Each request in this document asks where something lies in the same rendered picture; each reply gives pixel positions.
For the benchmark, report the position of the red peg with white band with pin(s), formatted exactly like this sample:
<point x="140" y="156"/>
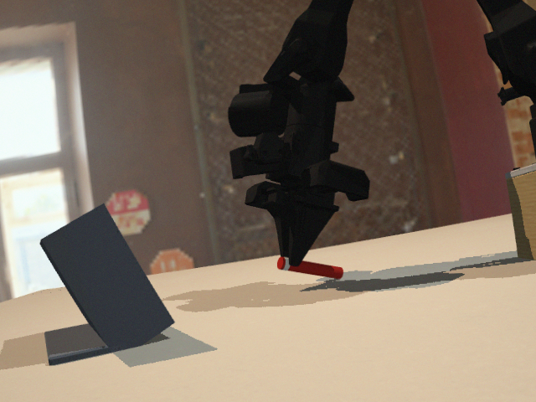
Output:
<point x="312" y="268"/>

